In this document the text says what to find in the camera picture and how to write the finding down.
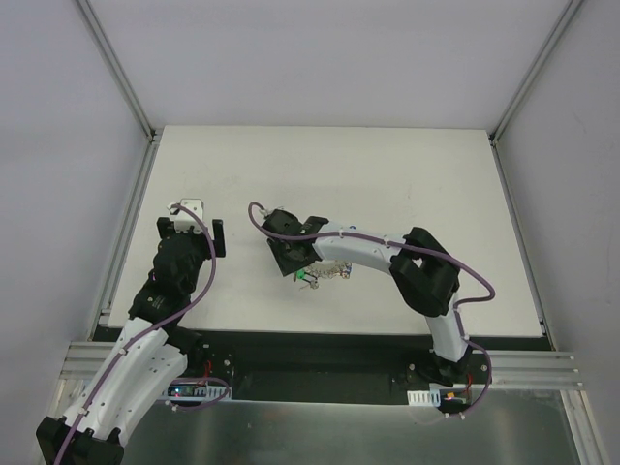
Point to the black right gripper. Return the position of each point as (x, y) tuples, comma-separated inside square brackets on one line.
[(294, 256)]

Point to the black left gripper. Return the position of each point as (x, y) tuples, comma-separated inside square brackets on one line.
[(216, 237)]

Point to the black key tag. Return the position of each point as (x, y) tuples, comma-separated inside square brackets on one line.
[(311, 284)]

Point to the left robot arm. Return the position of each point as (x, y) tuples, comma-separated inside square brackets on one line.
[(150, 353)]

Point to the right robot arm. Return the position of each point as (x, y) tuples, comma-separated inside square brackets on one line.
[(419, 266)]

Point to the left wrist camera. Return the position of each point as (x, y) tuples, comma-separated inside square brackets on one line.
[(189, 213)]

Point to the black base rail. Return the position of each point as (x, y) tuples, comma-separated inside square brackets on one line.
[(370, 369)]

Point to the left white cable duct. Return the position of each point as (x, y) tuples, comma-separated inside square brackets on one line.
[(200, 392)]

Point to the white cable duct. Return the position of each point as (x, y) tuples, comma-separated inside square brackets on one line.
[(200, 392), (424, 398)]

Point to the right white cable duct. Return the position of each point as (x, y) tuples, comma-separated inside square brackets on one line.
[(424, 398)]

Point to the aluminium frame left post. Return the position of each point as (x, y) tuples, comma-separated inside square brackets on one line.
[(102, 42)]

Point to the aluminium frame post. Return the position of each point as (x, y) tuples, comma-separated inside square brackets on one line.
[(552, 40), (102, 42)]

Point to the aluminium frame right post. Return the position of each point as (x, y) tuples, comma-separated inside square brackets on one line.
[(552, 40)]

